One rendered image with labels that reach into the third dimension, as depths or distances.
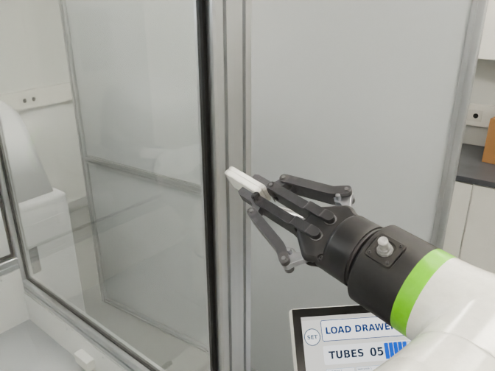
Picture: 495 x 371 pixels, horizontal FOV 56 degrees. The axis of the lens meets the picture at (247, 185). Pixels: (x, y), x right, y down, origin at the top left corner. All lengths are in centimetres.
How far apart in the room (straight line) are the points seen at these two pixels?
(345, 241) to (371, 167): 136
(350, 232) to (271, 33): 150
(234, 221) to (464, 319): 43
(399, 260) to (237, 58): 37
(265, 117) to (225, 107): 133
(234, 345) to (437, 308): 51
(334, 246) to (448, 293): 12
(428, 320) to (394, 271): 5
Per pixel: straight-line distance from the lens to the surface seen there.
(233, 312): 85
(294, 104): 193
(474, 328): 42
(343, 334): 126
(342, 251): 50
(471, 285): 46
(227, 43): 67
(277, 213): 58
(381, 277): 47
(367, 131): 182
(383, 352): 129
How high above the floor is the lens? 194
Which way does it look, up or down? 23 degrees down
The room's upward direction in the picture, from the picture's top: straight up
